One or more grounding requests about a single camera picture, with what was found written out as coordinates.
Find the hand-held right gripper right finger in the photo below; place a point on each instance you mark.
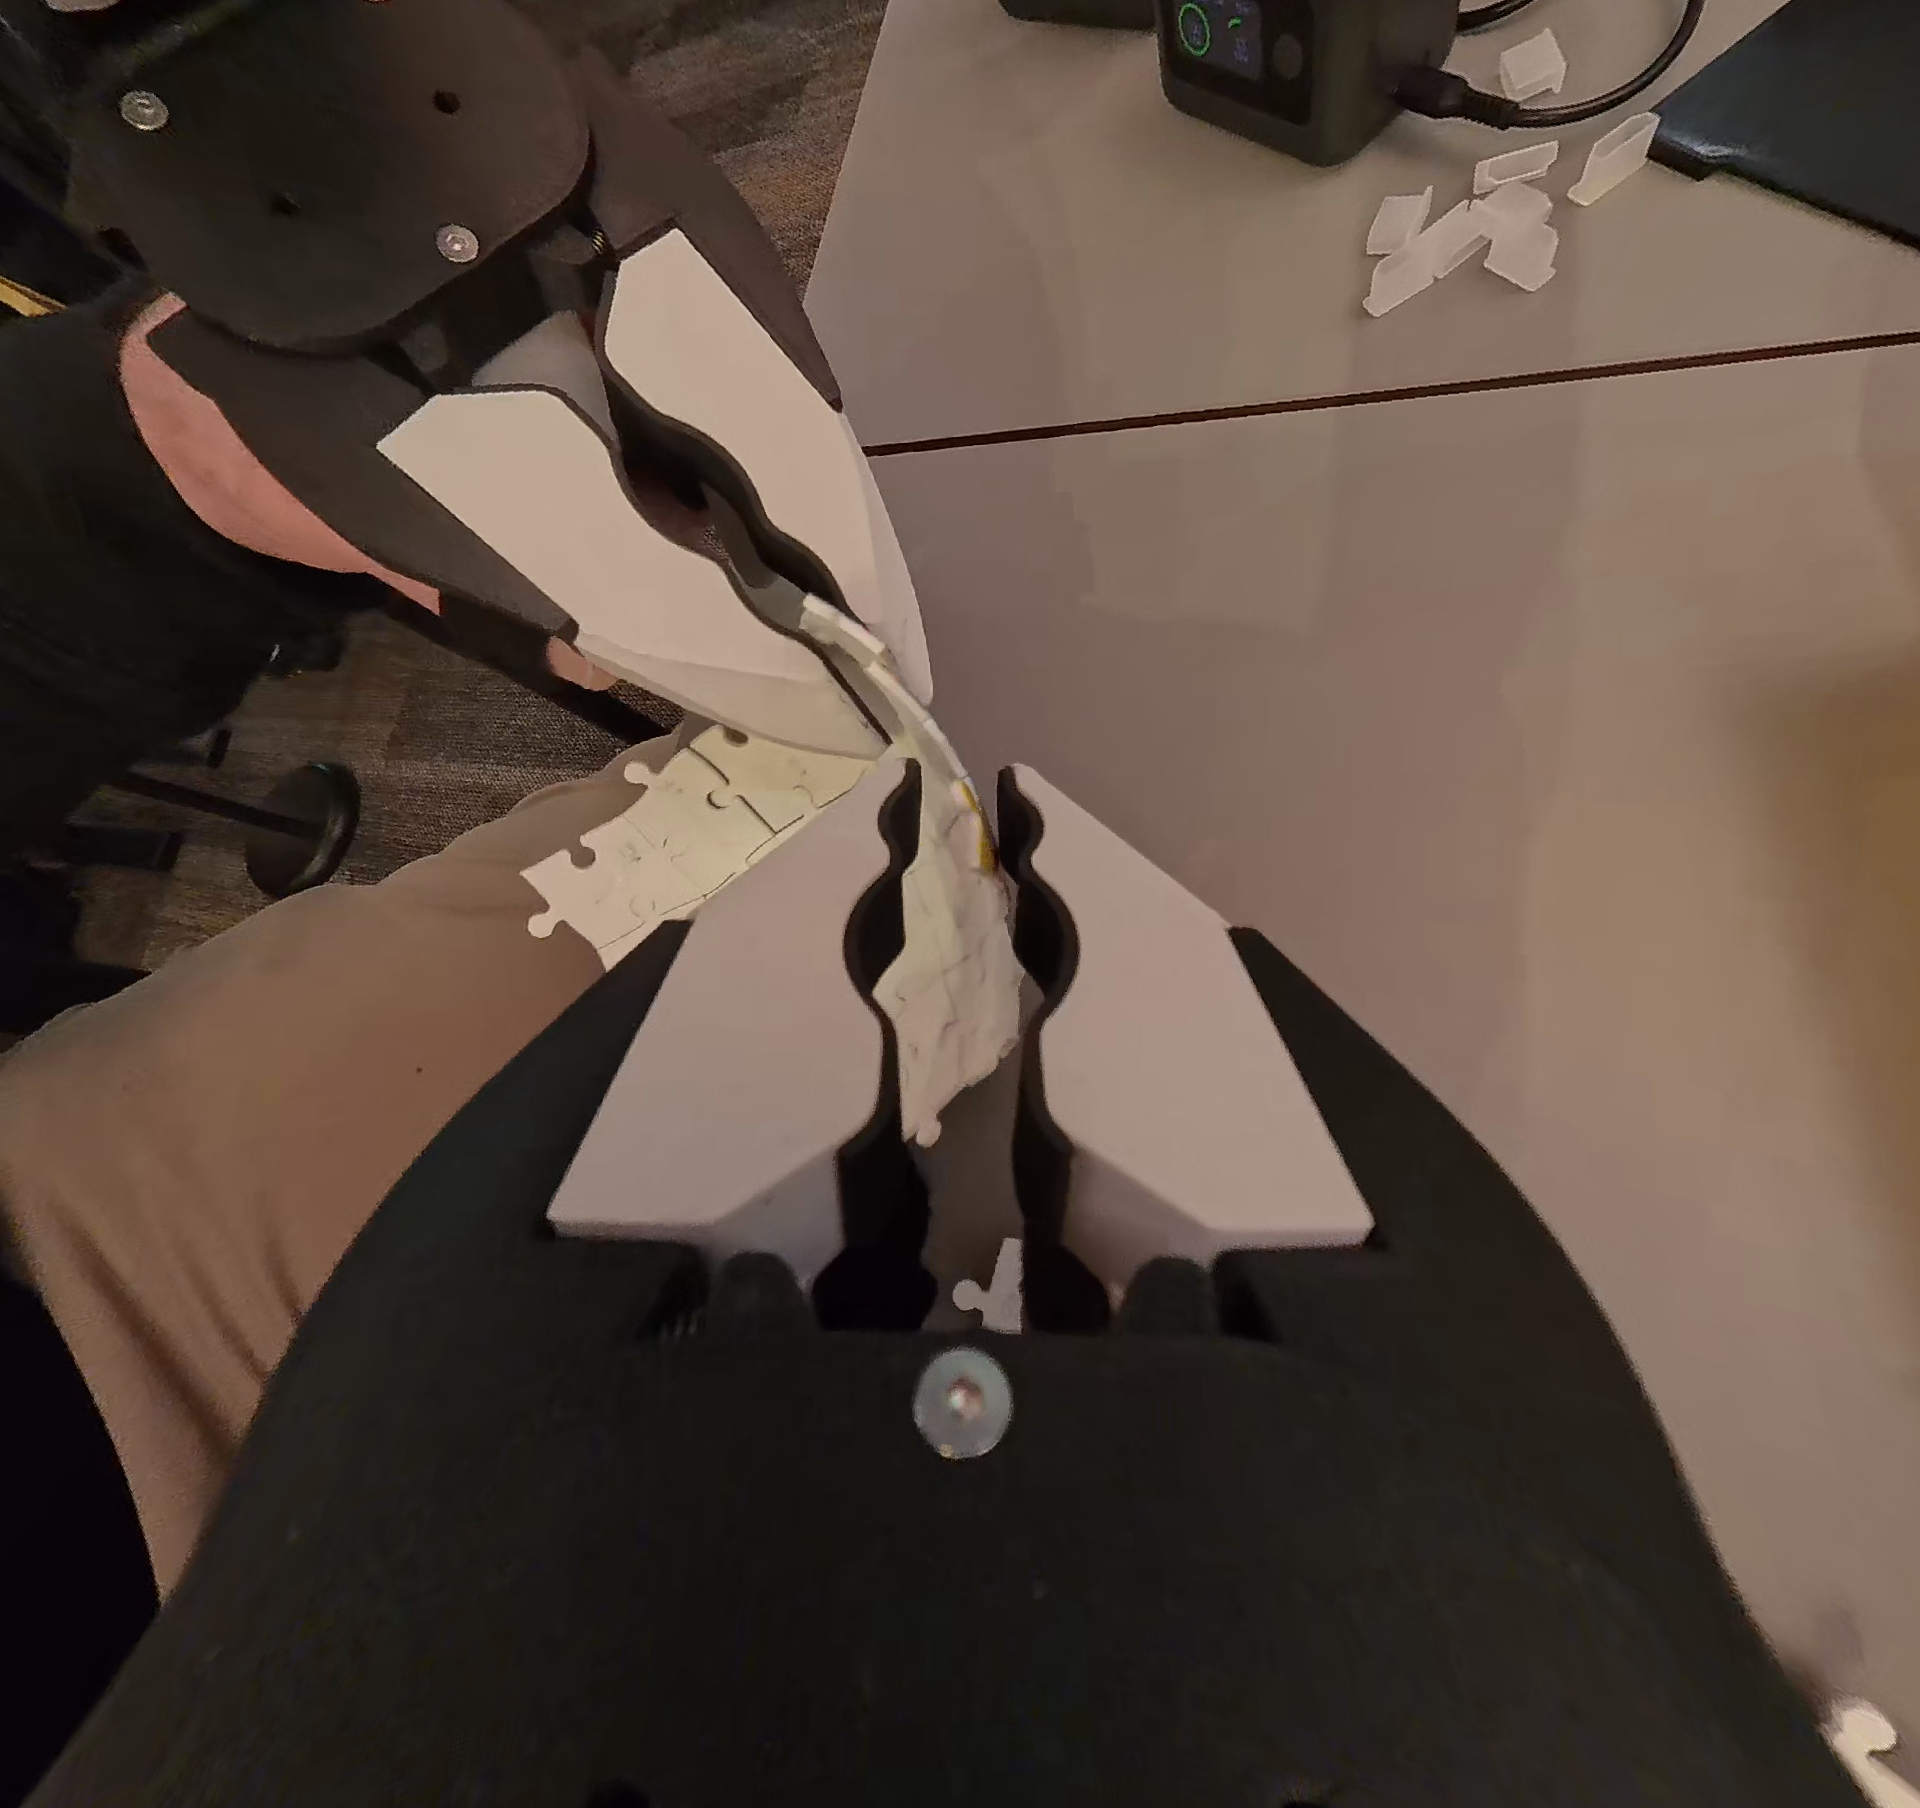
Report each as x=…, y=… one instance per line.
x=1201, y=1086

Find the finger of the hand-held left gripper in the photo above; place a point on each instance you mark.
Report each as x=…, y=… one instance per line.
x=765, y=414
x=600, y=546

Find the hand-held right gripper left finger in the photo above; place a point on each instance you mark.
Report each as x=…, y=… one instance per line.
x=721, y=1071

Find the partly built white puzzle ball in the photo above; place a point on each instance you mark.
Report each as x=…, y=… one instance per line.
x=962, y=967

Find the white puzzle pieces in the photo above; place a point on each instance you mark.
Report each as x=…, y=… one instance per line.
x=998, y=1291

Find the person's left forearm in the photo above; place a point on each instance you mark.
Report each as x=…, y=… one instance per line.
x=90, y=611

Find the person's left hand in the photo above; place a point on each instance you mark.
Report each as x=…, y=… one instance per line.
x=239, y=472

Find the wooden-edged white table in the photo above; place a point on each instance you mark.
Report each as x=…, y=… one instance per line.
x=1050, y=263

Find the person's tan trouser leg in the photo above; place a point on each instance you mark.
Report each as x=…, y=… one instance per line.
x=224, y=1165

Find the pile of clear plastic caps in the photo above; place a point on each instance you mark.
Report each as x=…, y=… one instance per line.
x=1412, y=270

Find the black mat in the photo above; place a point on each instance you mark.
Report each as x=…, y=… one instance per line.
x=1800, y=115

